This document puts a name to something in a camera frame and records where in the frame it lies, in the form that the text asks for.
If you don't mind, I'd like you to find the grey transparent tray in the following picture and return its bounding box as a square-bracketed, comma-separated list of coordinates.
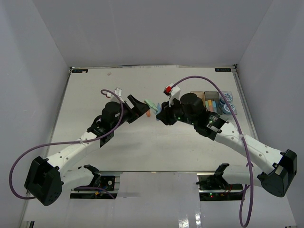
[204, 91, 223, 115]

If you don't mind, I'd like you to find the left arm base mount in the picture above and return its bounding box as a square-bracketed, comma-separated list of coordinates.
[70, 175, 118, 200]

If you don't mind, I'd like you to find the blue-lidded cleaning gel jar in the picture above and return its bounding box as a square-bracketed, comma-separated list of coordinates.
[219, 93, 233, 105]

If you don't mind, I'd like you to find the blue highlighter pen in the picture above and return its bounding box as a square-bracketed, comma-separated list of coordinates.
[212, 101, 218, 113]

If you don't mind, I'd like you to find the amber transparent tray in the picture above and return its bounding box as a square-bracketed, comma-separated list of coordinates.
[191, 91, 205, 102]

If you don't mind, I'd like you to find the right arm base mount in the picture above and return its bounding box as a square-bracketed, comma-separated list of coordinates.
[196, 175, 244, 202]

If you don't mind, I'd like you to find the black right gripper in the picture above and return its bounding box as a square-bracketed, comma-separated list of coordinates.
[156, 96, 196, 126]

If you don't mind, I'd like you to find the green highlighter pen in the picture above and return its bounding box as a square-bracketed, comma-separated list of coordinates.
[205, 101, 209, 111]

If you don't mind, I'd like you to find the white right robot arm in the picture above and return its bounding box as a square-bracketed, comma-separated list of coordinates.
[156, 93, 297, 197]

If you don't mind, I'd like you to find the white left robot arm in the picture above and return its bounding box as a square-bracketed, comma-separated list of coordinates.
[25, 95, 150, 206]

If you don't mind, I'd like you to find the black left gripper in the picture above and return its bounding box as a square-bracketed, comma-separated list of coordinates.
[112, 95, 151, 130]

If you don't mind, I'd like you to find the orange highlighter pen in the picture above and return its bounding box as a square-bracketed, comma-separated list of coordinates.
[208, 100, 213, 112]

